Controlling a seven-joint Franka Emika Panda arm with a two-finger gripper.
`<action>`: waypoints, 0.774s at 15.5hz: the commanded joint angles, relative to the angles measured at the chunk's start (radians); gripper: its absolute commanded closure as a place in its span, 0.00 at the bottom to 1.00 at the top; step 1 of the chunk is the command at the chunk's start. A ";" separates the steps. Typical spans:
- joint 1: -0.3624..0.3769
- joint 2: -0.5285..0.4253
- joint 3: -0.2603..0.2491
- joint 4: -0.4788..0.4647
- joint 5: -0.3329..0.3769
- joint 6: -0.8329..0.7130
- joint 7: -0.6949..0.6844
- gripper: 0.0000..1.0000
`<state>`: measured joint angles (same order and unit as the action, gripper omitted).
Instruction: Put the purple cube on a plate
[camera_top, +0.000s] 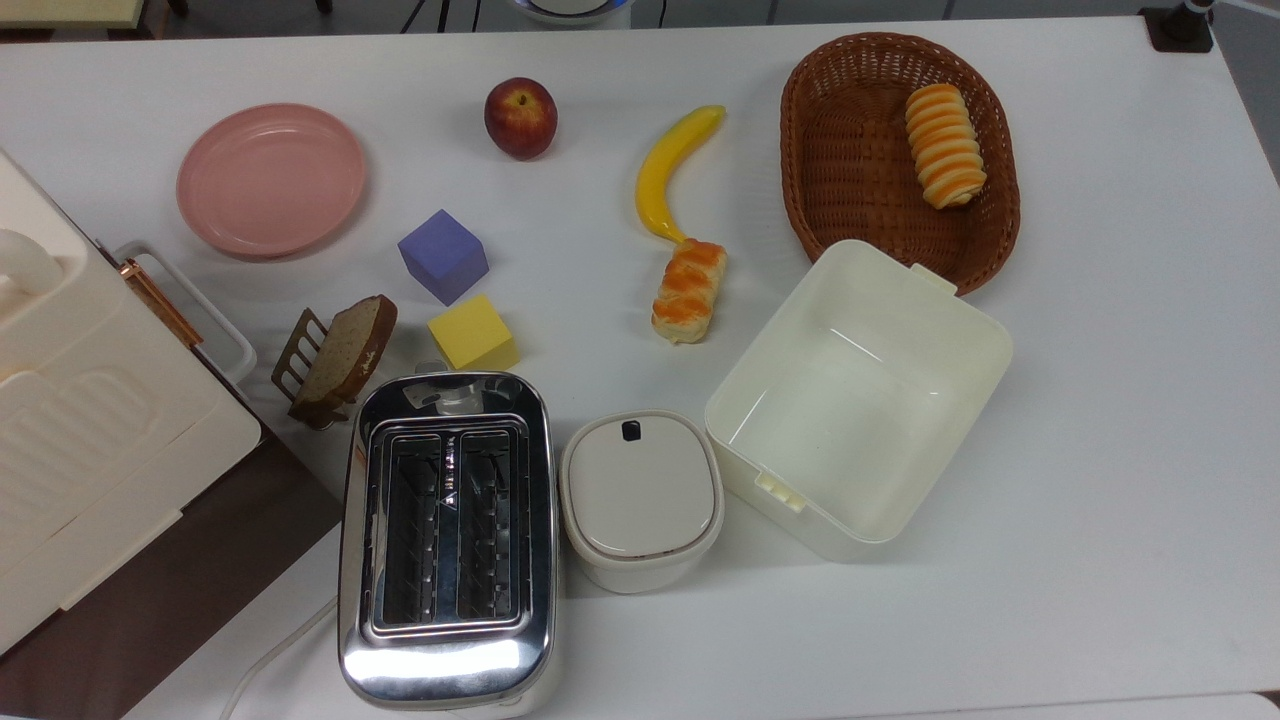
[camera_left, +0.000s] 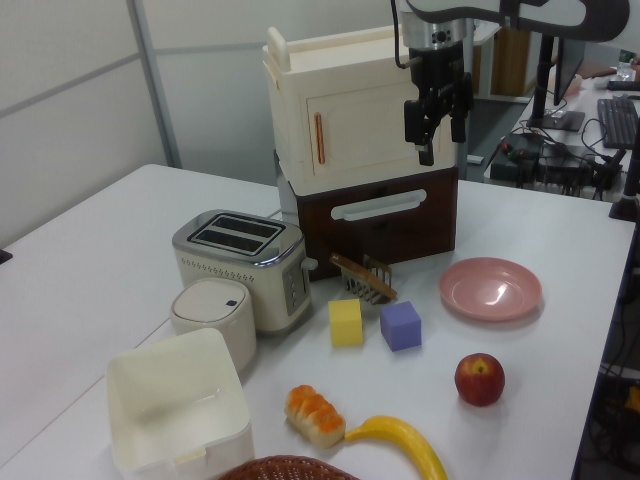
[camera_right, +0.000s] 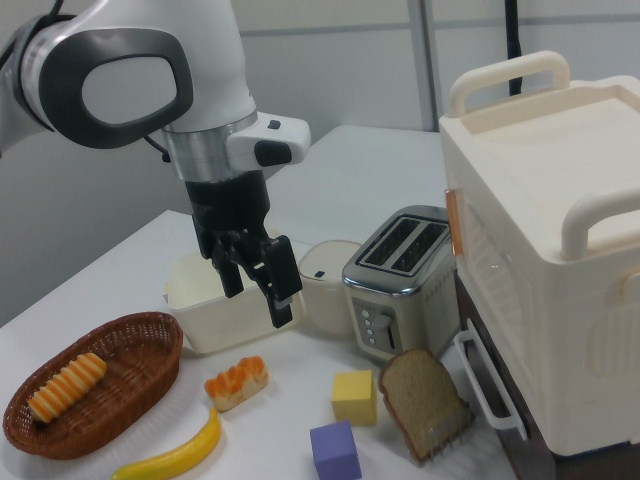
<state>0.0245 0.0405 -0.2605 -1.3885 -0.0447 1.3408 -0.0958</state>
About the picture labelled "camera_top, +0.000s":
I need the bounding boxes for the purple cube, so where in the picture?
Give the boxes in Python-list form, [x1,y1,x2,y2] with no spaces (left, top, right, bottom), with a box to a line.
[397,208,491,307]

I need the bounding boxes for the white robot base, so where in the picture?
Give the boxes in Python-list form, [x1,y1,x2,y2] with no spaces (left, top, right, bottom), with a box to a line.
[512,0,633,28]

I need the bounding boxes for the yellow cube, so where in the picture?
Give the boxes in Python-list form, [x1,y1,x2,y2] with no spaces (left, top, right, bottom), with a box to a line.
[427,293,520,373]

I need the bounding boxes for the pink round plate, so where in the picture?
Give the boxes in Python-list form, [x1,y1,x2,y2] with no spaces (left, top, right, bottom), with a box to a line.
[176,103,368,261]

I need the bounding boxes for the orange glazed bread loaf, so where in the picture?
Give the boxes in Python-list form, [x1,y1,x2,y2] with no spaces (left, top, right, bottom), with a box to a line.
[651,238,728,345]

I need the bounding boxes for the white lidded square container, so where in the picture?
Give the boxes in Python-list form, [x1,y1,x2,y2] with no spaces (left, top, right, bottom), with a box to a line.
[559,408,726,596]

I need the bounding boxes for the yellow banana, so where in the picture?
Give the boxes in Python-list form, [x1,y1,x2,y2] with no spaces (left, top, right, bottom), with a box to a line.
[635,104,728,246]

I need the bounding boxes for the cream open plastic box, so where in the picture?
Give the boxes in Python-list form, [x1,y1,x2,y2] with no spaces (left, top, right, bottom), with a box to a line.
[704,238,1015,563]

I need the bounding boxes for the red apple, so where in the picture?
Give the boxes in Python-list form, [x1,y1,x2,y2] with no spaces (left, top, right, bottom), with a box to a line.
[484,77,559,161]

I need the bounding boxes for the brown bread slice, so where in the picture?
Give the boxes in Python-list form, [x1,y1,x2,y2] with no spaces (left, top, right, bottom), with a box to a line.
[289,294,399,420]

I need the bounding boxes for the brown wicker basket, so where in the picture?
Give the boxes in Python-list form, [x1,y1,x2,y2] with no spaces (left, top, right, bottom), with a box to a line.
[779,32,1022,297]

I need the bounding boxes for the chrome two-slot toaster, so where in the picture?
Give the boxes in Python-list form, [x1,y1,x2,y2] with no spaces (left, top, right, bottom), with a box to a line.
[337,360,563,717]

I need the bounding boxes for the bronze toast rack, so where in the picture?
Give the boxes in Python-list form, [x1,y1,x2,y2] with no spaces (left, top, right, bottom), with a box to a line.
[270,307,349,432]

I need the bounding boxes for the striped spiral bread roll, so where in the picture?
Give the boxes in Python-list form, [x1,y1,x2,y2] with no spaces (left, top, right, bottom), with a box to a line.
[904,83,988,211]

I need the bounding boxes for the large white appliance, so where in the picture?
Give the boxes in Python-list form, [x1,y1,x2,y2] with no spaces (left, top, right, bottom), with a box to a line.
[0,148,264,657]

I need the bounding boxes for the black table clamp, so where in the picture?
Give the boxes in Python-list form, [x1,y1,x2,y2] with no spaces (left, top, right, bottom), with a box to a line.
[1139,0,1217,54]

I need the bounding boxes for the light wooden table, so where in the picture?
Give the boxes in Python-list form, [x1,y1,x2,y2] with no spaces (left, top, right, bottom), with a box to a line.
[0,0,143,30]

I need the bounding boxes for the white toaster power cable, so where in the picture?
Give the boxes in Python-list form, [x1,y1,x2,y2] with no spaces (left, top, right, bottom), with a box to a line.
[218,596,341,720]

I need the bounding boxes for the copper appliance handle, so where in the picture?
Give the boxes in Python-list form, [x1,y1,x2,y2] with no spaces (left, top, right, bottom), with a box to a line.
[119,257,205,350]

